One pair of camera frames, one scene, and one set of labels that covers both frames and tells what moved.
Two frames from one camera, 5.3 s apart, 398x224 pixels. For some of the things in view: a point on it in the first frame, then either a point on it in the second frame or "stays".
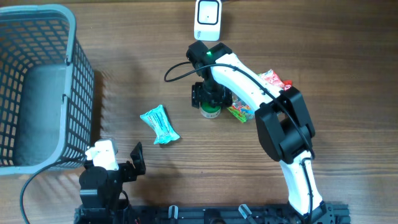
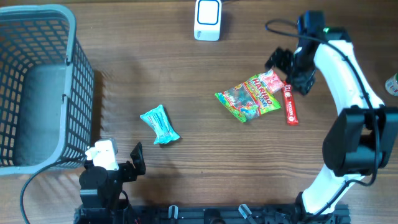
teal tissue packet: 157,119 stays
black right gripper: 224,98 → 301,82
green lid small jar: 209,115 → 392,84
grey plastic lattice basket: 47,89 stays
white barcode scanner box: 207,22 stays
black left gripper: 126,168 stays
